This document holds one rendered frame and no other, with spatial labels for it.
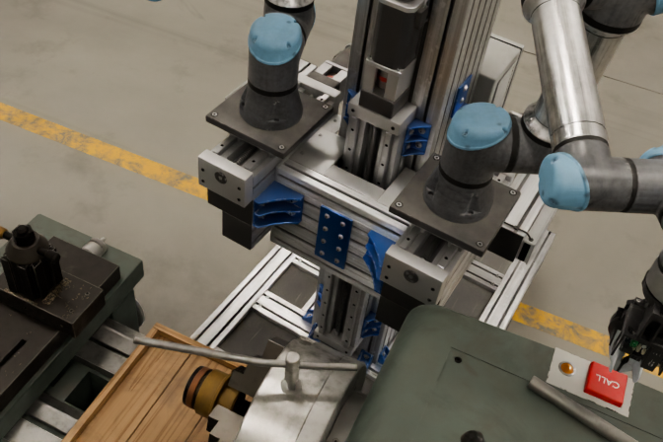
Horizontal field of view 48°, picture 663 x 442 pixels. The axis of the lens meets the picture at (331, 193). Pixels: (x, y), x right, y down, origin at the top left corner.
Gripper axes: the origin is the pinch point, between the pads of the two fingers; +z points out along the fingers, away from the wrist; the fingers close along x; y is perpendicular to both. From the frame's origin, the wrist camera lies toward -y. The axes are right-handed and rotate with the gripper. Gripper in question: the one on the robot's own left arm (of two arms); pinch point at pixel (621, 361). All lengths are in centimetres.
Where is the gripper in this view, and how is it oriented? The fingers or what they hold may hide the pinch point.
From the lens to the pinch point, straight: 127.8
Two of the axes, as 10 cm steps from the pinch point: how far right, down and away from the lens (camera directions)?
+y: -4.3, 5.9, -6.8
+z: -1.0, 7.2, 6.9
